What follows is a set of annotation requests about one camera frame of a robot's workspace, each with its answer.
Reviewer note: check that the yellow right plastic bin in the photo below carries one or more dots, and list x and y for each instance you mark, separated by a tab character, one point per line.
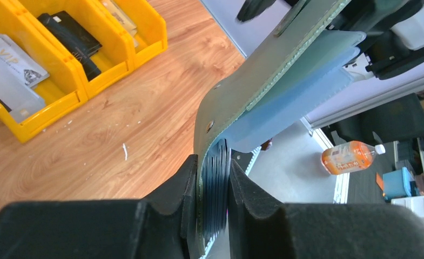
151	37

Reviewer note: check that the gold credit card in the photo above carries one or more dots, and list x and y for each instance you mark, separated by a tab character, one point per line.
122	18

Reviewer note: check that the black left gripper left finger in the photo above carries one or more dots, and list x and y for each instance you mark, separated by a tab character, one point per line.
160	225

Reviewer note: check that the yellow plastic bin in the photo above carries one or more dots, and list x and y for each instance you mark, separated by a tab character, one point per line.
151	37
62	91
115	59

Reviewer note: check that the yellow left plastic bin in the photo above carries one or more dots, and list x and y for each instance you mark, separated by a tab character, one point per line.
62	91

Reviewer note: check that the silver VIP card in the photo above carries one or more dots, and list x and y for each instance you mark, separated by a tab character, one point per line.
20	64

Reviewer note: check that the yellow middle plastic bin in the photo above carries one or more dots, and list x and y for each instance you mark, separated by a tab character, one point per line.
115	59

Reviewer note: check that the black credit card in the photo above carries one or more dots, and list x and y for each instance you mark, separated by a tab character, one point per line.
77	40

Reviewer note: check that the translucent frosted card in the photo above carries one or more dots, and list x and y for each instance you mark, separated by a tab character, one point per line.
20	101

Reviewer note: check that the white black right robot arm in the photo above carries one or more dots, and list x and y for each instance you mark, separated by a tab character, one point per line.
390	35

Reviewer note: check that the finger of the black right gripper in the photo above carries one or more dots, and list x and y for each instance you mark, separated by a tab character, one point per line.
253	8

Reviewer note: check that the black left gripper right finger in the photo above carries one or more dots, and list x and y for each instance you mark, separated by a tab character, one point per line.
260	226

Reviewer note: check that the black office chair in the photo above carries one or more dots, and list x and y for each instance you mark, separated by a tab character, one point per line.
398	120

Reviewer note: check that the blue storage box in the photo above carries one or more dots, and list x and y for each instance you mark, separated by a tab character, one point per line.
399	183

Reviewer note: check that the orange drink bottle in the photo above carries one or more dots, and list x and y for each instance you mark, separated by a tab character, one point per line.
350	157

